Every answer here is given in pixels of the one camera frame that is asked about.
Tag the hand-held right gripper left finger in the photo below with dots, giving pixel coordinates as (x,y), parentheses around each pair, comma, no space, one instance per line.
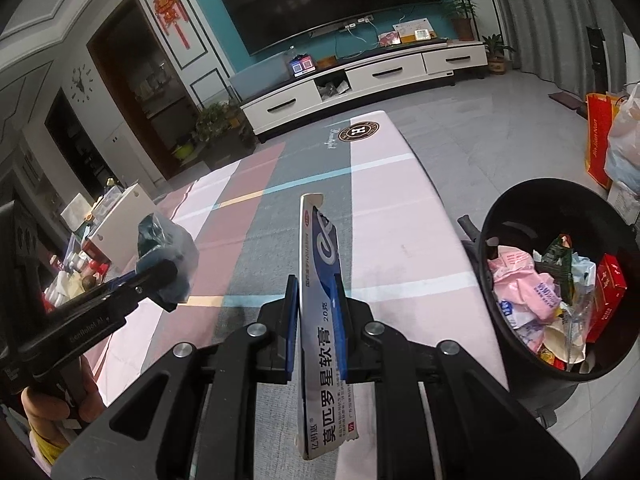
(291,330)

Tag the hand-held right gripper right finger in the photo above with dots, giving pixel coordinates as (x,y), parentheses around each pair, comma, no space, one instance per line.
(340,325)

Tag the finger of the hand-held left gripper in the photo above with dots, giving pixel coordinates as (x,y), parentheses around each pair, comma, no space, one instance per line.
(125,280)
(155,275)

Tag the bluish plastic wrapper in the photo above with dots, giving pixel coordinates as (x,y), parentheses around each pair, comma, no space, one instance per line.
(170,240)

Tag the white ointment box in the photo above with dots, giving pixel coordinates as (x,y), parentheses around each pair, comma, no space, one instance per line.
(320,360)

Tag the pink plastic bag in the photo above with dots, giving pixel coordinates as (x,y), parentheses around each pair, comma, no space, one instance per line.
(520,285)

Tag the black plastic bucket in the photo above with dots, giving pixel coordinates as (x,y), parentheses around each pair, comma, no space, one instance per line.
(525,210)

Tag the white paper cup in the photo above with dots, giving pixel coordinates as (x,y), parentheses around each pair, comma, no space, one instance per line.
(557,340)

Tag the green snack wrapper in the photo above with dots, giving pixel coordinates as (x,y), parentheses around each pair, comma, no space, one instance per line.
(557,260)

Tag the clear blue-printed plastic bag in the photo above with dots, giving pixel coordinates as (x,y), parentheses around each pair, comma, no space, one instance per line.
(580,270)

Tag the red cigarette box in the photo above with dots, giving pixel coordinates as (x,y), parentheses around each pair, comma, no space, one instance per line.
(607,290)

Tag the person's left hand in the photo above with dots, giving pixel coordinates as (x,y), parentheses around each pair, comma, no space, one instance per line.
(42,410)

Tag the cluttered bottles and jars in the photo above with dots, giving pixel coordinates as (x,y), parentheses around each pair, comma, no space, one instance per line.
(75,280)

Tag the white storage box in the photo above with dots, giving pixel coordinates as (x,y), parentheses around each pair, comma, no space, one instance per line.
(125,225)

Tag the potted plants on dark stand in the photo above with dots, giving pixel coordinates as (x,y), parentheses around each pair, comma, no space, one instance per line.
(220,130)

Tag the dark wooden display cabinet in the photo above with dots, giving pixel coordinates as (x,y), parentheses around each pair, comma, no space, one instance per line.
(140,85)

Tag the grey glass tank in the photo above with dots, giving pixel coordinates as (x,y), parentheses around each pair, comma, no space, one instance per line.
(260,80)

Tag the blue and red boxes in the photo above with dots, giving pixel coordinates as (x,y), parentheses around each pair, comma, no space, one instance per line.
(302,66)

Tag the white television cabinet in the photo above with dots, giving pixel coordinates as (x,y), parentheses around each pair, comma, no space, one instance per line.
(390,72)

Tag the small brown box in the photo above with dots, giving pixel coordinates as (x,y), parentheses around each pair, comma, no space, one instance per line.
(327,62)

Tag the small potted plant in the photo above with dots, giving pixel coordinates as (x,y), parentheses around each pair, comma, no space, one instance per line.
(496,62)

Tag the white desk calendar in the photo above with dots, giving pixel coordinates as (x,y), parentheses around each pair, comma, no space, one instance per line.
(410,27)

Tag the white printed carton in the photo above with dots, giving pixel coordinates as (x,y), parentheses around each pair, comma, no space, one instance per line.
(625,202)

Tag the orange shopping bag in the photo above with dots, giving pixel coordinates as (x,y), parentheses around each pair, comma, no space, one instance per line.
(600,140)

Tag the dark doormat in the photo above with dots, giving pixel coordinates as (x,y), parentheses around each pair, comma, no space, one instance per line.
(567,101)

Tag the tall potted plant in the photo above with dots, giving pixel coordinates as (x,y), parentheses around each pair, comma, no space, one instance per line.
(462,27)

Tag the large black television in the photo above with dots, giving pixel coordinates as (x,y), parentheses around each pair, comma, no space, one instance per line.
(325,0)

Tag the pale filled plastic bag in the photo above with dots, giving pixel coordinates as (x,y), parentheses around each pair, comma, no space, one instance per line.
(625,140)

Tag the upright vacuum cleaner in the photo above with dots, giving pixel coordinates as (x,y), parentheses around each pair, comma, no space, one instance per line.
(596,60)

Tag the grey curtain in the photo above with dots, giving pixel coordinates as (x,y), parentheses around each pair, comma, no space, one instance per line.
(540,10)

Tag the black wall clock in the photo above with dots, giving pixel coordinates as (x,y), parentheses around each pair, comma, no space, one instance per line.
(81,82)

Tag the red knot wall decoration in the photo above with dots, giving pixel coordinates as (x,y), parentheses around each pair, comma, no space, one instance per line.
(170,10)

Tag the picture frame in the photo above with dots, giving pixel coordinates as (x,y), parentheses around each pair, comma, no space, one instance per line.
(388,39)

